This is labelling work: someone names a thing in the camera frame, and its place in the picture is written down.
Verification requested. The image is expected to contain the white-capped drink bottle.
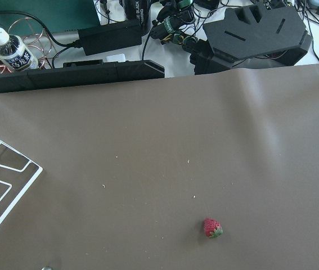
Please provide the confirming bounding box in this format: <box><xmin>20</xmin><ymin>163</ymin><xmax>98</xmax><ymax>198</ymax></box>
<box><xmin>0</xmin><ymin>28</ymin><xmax>39</xmax><ymax>71</ymax></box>

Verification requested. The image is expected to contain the black plastic fixture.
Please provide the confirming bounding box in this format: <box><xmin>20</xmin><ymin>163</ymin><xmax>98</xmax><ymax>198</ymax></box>
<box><xmin>190</xmin><ymin>4</ymin><xmax>313</xmax><ymax>75</ymax></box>

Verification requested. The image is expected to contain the black power adapter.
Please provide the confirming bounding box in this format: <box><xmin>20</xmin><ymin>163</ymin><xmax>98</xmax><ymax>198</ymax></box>
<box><xmin>78</xmin><ymin>20</ymin><xmax>142</xmax><ymax>56</ymax></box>

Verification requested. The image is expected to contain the white wire cup rack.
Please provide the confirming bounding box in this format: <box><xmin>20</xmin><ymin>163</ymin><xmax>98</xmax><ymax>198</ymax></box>
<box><xmin>0</xmin><ymin>139</ymin><xmax>43</xmax><ymax>225</ymax></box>

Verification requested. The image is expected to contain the red strawberry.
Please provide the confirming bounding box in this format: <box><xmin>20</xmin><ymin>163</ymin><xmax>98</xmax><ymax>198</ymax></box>
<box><xmin>204</xmin><ymin>218</ymin><xmax>223</xmax><ymax>239</ymax></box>

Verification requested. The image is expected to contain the long black bar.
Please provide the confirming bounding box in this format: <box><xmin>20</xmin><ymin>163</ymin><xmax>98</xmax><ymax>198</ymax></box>
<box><xmin>0</xmin><ymin>60</ymin><xmax>165</xmax><ymax>93</ymax></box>

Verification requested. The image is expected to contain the black shaker bottle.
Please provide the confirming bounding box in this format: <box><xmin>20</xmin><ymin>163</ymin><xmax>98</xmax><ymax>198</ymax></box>
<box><xmin>122</xmin><ymin>0</ymin><xmax>150</xmax><ymax>36</ymax></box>

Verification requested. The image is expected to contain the green box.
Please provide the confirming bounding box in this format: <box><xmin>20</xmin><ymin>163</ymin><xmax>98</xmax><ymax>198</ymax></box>
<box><xmin>0</xmin><ymin>1</ymin><xmax>100</xmax><ymax>32</ymax></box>

